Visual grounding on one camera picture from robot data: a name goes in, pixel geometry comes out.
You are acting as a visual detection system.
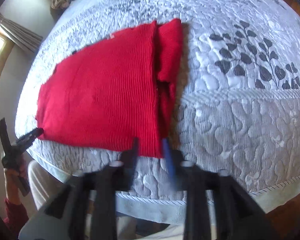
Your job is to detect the red knit sweater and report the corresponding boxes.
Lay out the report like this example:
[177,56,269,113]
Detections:
[36,18,183,158]

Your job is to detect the person's left forearm red sleeve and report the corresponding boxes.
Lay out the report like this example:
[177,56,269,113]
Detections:
[3,198,29,239]

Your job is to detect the person's left hand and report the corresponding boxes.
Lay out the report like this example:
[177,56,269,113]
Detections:
[4,157,27,205]

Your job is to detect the grey curtain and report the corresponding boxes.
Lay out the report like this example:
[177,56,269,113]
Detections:
[0,13,43,54]

